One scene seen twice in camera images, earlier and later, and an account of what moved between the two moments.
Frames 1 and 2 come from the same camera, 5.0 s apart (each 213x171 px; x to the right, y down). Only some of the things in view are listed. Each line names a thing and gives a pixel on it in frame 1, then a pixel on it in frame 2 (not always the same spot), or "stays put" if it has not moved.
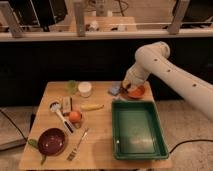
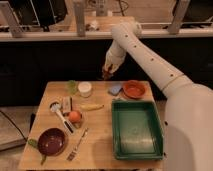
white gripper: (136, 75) to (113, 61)
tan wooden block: (67, 105) stays put
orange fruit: (74, 116) stays put
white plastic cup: (85, 89) stays put
